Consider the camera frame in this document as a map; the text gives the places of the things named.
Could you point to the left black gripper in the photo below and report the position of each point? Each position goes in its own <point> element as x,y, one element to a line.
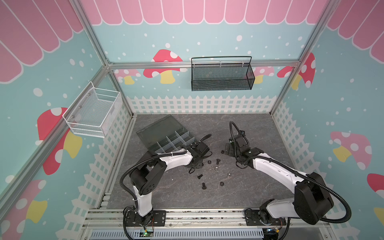
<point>200,165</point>

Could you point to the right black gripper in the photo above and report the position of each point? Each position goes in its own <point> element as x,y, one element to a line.
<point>233,144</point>

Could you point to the dark green compartment organizer box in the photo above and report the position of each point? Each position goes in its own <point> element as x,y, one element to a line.
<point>165,135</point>

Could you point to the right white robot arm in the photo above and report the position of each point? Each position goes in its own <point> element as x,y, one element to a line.
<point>312,199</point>

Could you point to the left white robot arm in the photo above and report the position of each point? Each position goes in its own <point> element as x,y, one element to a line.
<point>141,179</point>

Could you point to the black wire mesh basket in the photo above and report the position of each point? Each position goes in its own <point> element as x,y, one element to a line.
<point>222,73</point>

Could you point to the white wire mesh basket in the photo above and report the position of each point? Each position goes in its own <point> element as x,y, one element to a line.
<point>93,112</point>

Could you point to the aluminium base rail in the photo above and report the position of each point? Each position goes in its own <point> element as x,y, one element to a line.
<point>175,218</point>

